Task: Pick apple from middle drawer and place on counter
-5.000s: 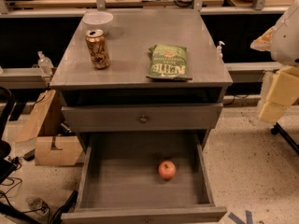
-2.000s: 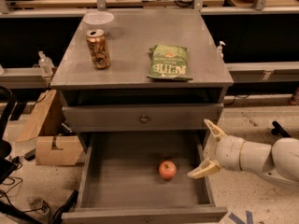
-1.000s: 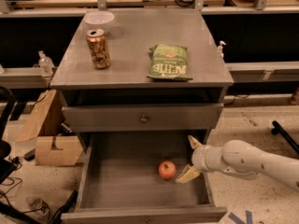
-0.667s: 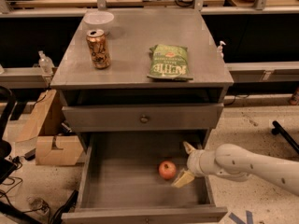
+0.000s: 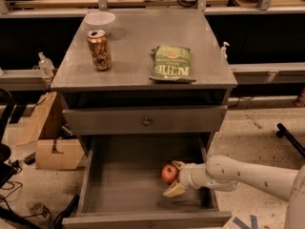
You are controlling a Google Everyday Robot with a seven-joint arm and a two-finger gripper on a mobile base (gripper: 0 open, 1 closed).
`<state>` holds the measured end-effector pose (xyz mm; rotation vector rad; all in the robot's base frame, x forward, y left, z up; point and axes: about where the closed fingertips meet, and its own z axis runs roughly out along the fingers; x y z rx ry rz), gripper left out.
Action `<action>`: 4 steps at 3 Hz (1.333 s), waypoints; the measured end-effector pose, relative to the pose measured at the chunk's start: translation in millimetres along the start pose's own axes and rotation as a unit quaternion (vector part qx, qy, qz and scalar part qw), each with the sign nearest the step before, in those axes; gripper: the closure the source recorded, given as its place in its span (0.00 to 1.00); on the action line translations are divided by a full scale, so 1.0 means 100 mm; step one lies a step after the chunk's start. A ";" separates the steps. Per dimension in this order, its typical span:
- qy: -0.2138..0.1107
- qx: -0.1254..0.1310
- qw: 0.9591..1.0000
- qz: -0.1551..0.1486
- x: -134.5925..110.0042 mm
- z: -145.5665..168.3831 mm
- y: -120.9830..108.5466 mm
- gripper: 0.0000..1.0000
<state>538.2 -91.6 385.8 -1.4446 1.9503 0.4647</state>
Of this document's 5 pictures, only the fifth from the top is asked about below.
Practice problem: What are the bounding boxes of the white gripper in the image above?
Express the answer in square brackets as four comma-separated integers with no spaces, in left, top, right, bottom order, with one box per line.
[163,160,209,198]

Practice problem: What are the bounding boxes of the red apple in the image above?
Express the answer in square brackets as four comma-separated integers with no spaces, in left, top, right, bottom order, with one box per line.
[161,164,178,184]

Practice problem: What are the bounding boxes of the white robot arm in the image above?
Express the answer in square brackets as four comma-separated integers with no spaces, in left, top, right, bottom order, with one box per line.
[161,156,305,229]

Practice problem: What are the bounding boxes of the open middle drawer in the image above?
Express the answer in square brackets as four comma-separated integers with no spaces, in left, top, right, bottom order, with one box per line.
[63,134,232,229]

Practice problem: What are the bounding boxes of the round metal drawer knob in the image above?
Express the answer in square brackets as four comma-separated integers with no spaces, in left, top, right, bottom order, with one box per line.
[142,118,152,126]

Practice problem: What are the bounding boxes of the grey drawer cabinet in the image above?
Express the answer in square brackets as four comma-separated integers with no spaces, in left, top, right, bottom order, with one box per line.
[51,9,236,150]

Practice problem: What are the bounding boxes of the closed upper drawer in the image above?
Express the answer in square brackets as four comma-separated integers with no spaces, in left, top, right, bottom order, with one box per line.
[63,106,227,135]

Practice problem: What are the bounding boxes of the blue floor tape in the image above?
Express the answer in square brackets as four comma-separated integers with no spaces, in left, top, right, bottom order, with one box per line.
[233,215,259,229]

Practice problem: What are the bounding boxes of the brown cardboard box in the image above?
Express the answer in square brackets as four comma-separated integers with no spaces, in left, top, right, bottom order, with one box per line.
[35,139,84,170]

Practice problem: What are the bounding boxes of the green chip bag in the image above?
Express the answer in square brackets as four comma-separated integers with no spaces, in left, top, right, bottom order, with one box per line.
[150,45,196,82]

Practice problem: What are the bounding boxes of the black chair leg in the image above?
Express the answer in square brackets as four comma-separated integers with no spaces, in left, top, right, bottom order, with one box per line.
[276,123,305,158]

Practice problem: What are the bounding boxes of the small white pump bottle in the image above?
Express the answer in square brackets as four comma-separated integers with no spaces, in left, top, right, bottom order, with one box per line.
[220,41,230,60]

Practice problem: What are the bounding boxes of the gold drink can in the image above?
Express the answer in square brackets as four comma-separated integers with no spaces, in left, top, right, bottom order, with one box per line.
[87,30,112,71]

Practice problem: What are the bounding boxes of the crumpled plastic bottle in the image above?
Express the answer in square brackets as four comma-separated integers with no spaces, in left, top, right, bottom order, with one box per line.
[27,201,51,220]

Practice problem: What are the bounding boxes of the black office chair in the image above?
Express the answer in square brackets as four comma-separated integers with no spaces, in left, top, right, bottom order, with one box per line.
[0,88,21,189]

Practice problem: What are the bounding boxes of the clear plastic bottle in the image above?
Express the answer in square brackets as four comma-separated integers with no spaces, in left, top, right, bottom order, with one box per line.
[38,52,54,77]

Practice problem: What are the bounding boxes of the white plastic bowl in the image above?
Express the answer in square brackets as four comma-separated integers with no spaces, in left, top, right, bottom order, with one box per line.
[84,11,115,33]

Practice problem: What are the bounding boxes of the black floor cables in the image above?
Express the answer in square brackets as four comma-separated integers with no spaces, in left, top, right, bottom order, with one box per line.
[0,180,80,229]

